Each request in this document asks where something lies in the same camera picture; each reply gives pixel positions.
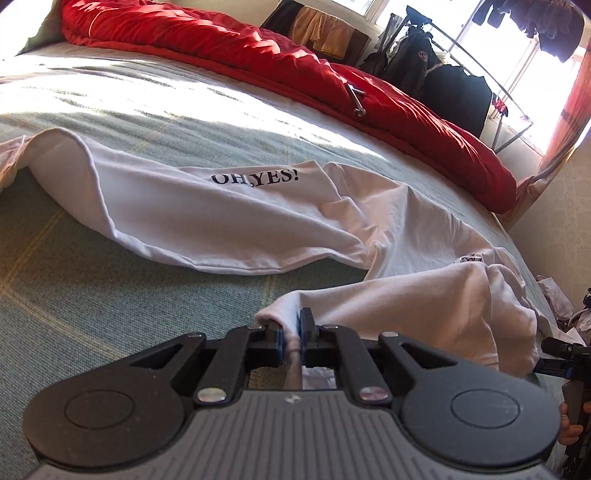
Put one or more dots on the dark draped garment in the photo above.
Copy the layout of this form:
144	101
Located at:
281	16

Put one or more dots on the red duvet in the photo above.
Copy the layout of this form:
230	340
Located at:
231	50

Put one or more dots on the person's right hand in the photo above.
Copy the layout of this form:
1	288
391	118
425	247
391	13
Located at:
570	424

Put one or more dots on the black hanging sweater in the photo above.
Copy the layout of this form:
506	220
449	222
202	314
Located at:
457	97

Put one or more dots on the small metal tool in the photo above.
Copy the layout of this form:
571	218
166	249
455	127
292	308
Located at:
358	99

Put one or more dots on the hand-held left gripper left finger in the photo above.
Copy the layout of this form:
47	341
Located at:
277	344

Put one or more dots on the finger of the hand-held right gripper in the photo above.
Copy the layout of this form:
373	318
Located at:
563	347
554	368

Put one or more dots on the window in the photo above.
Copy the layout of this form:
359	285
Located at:
531	78

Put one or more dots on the orange garment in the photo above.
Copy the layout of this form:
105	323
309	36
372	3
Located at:
323	32

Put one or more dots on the small red hanging garments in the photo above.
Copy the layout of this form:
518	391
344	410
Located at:
501	107

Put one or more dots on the black jacket with round patch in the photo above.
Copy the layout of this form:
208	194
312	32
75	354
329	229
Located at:
411	55

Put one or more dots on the white t-shirt black text print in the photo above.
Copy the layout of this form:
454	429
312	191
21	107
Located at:
207	207

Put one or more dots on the white crumpled cloth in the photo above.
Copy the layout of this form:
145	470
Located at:
556	300

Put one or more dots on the orange curtain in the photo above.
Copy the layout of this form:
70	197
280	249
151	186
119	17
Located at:
568	134

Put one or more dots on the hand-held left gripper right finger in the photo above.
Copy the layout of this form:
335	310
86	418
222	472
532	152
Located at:
304	332

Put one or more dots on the metal clothes drying rack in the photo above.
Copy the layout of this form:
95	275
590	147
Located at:
512	135

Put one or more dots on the row of dark hanging laundry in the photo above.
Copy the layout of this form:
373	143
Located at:
554	32

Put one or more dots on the bed with green checked sheet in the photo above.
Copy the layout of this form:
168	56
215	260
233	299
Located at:
92	300

